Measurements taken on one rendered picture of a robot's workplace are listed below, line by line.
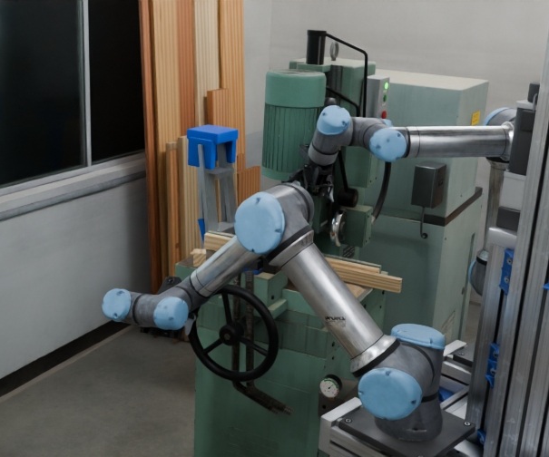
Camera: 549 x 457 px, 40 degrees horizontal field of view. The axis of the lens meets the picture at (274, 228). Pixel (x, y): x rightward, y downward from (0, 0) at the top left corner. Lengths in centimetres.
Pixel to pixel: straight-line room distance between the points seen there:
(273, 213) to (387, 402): 43
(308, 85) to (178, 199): 166
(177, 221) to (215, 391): 142
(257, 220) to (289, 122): 71
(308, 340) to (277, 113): 66
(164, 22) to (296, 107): 163
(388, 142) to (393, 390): 59
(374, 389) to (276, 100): 98
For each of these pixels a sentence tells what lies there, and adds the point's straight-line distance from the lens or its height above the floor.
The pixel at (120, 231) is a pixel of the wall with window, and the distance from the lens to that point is 385.
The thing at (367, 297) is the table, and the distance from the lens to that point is 225.
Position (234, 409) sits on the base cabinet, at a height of 46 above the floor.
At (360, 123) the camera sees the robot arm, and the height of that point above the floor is 142.
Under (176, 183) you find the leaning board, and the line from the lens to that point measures 369.
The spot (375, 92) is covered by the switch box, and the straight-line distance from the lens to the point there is 246.
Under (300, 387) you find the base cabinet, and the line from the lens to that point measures 234.
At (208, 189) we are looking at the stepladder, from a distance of 318.
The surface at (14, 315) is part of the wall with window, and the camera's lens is 344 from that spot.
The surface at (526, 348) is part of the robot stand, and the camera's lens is 172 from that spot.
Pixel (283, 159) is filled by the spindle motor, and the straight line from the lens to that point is 222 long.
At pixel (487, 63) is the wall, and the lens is 442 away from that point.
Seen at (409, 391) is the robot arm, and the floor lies 101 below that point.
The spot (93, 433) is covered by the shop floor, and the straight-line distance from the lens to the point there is 324.
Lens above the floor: 174
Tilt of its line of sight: 18 degrees down
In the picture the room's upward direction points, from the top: 3 degrees clockwise
